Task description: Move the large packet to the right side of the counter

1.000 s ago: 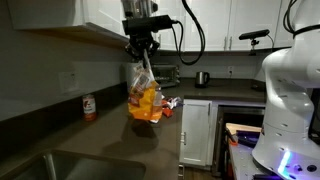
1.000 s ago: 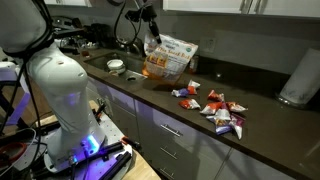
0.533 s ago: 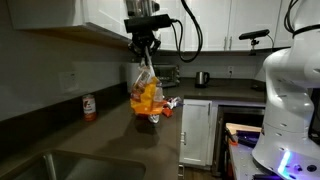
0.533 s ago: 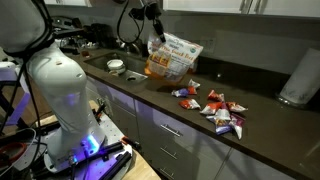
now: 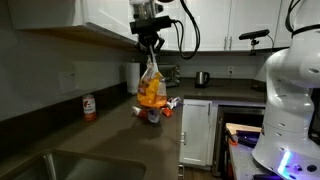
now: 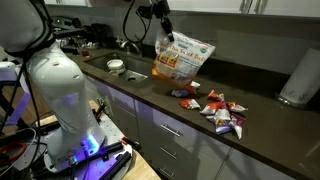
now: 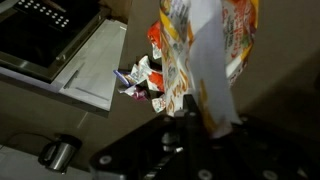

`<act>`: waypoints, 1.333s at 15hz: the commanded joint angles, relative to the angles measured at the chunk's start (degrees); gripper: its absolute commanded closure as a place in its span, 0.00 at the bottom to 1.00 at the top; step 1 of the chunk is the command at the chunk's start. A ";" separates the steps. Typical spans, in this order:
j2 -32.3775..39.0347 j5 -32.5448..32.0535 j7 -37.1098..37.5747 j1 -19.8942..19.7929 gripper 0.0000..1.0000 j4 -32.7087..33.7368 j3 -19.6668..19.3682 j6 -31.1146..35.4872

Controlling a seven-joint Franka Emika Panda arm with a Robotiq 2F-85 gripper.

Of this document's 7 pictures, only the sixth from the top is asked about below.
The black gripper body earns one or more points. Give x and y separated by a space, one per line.
161 8

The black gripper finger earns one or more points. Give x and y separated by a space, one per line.
167 30

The large orange snack packet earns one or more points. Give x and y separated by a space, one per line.
181 61

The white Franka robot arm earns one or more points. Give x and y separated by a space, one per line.
60 90

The purple white small snack packet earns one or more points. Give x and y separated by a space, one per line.
180 93
237 125

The chrome faucet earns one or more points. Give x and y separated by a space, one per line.
131 46

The steel kitchen sink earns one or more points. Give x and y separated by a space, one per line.
140 65

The white bowl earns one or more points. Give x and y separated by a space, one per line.
115 64

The dark coffee maker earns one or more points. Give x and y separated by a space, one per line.
101 35

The grey under-sink cabinet door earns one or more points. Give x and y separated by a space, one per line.
116 103

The white upper cabinet long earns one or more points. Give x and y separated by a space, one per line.
283 7

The perforated metal robot table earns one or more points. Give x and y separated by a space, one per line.
110 133

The grey drawer front stack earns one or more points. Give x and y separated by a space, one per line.
186 150

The wooden board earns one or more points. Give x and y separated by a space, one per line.
143 168

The white paper towel roll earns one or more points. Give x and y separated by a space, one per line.
300 80

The black bar clamp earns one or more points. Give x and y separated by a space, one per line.
115 163

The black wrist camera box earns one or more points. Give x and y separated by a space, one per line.
145 12

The purple metal frame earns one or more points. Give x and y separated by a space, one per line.
18 110

